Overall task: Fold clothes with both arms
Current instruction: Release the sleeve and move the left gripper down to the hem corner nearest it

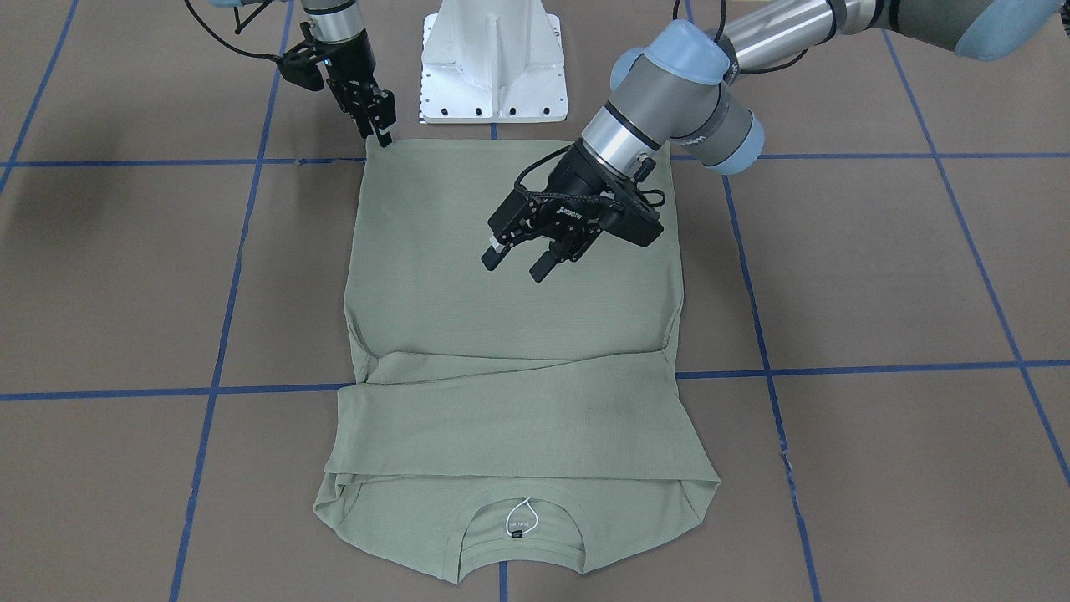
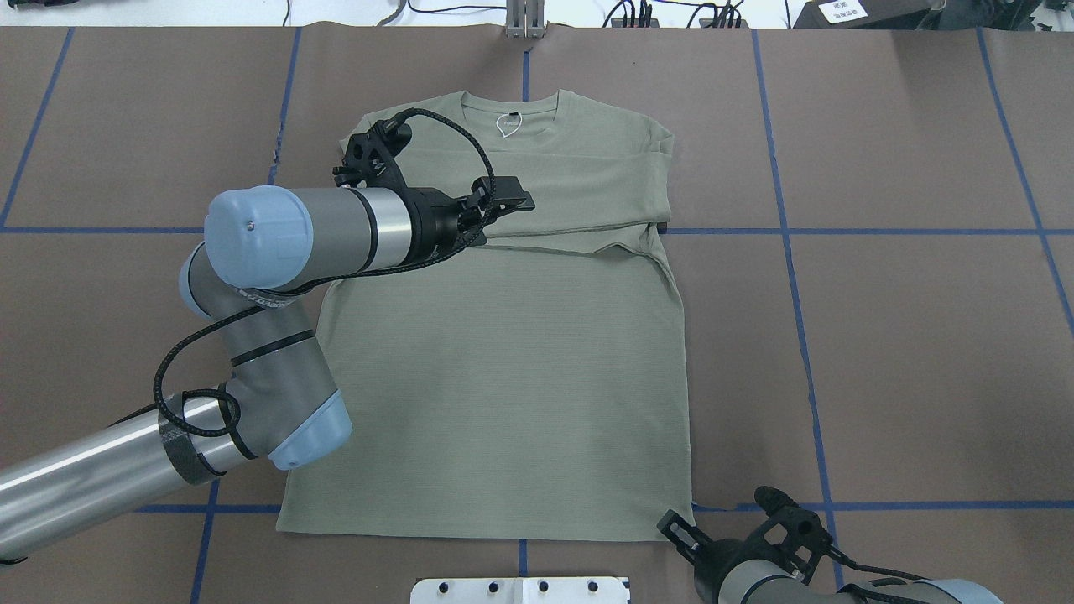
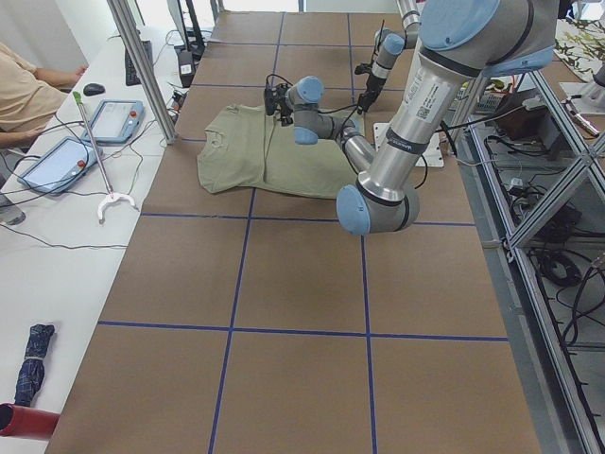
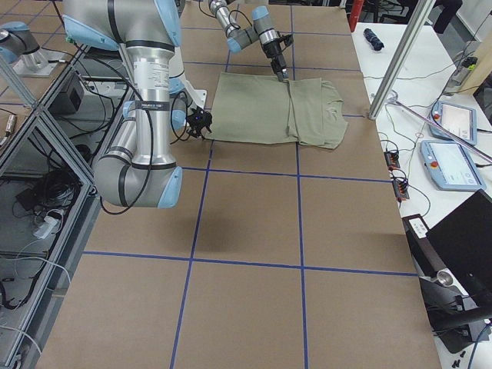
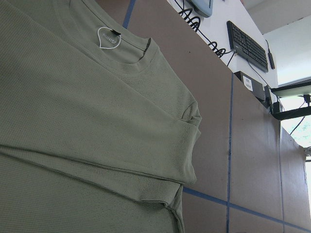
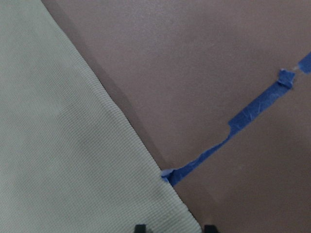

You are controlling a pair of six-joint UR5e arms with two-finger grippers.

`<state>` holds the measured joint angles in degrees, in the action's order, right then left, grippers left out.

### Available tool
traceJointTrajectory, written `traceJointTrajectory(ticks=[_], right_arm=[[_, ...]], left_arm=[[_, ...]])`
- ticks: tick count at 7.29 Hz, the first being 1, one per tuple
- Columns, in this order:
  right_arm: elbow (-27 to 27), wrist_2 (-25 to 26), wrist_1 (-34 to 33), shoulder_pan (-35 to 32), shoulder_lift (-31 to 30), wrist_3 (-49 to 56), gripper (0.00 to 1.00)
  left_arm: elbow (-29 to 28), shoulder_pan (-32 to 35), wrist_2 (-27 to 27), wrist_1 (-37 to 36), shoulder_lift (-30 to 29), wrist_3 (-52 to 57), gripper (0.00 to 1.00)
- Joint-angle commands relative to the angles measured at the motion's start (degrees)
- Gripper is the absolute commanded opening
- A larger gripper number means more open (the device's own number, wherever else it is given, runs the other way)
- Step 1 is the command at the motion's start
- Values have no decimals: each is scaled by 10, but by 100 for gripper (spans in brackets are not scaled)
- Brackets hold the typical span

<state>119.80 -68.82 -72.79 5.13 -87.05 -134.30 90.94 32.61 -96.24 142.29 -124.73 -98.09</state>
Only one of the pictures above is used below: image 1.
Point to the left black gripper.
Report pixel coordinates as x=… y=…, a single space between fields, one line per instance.
x=571 y=181

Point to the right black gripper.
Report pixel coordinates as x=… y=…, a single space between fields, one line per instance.
x=349 y=66

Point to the olive green long-sleeve shirt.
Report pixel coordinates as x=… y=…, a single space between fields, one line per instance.
x=493 y=418

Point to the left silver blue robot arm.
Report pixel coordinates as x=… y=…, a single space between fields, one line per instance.
x=677 y=90

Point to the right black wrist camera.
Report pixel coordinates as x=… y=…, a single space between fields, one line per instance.
x=299 y=65

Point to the white pedestal column base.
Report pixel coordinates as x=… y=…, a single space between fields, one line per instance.
x=492 y=62

